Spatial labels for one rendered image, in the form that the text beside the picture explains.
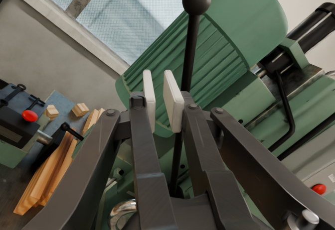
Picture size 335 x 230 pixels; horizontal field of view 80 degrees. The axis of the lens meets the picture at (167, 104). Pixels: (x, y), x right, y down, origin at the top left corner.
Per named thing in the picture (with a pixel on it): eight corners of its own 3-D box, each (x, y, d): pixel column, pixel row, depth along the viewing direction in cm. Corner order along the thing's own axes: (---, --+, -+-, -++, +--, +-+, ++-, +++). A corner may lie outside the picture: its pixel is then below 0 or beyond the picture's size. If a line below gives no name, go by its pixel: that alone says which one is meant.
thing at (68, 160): (63, 148, 60) (73, 138, 58) (69, 152, 60) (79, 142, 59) (37, 203, 44) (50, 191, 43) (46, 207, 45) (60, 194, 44)
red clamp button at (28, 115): (25, 109, 44) (27, 106, 44) (38, 117, 45) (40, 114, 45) (18, 117, 41) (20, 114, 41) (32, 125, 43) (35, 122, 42)
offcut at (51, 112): (46, 112, 64) (53, 104, 63) (52, 121, 64) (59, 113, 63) (37, 113, 61) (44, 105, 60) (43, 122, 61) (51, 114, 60)
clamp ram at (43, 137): (25, 130, 54) (44, 108, 51) (51, 144, 57) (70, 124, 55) (6, 153, 46) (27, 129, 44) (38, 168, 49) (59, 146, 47)
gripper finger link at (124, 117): (146, 140, 14) (102, 142, 14) (144, 105, 19) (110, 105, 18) (146, 123, 14) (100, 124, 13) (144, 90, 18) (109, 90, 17)
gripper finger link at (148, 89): (154, 134, 16) (145, 134, 16) (149, 95, 22) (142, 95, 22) (155, 101, 15) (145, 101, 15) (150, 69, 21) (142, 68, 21)
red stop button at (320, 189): (307, 188, 41) (320, 180, 40) (312, 194, 42) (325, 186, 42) (311, 193, 40) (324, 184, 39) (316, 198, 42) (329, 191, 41)
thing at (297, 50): (248, 55, 48) (312, -2, 44) (263, 76, 51) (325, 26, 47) (267, 65, 41) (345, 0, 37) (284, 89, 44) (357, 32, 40)
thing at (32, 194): (54, 138, 60) (66, 125, 58) (60, 141, 60) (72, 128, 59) (12, 212, 40) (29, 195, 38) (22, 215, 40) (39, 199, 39)
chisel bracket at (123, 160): (74, 142, 53) (94, 122, 50) (116, 166, 59) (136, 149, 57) (65, 163, 46) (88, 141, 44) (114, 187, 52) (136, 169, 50)
